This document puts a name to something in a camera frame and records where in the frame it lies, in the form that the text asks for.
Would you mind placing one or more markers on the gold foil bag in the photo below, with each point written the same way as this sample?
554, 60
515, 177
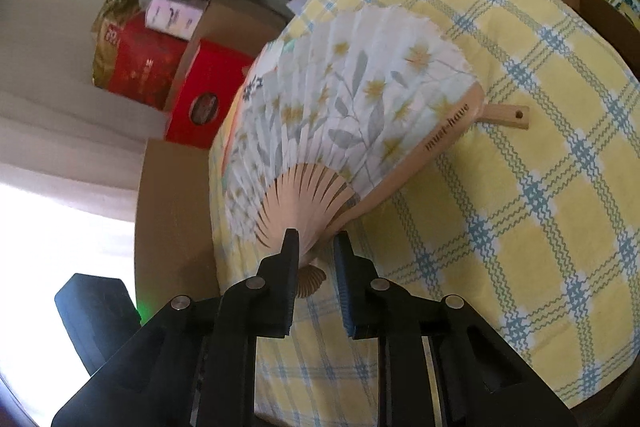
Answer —
112, 22

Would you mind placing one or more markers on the white floral paper fan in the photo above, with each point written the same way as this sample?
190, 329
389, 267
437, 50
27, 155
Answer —
350, 107

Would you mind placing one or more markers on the white pink box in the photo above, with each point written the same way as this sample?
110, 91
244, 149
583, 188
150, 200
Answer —
175, 17

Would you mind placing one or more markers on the painted calligraphy paper fan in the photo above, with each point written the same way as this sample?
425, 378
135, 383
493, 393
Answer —
252, 89

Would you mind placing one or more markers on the yellow checkered tablecloth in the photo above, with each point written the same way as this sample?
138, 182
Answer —
525, 232

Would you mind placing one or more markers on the dark red patterned box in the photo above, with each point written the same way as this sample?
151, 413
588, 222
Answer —
145, 62

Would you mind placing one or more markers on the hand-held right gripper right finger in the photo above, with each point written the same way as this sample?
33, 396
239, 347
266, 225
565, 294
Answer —
346, 292

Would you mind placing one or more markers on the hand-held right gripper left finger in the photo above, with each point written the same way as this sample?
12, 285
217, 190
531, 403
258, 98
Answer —
289, 287

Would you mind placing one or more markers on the large cardboard box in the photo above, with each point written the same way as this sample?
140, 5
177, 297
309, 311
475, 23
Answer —
170, 217

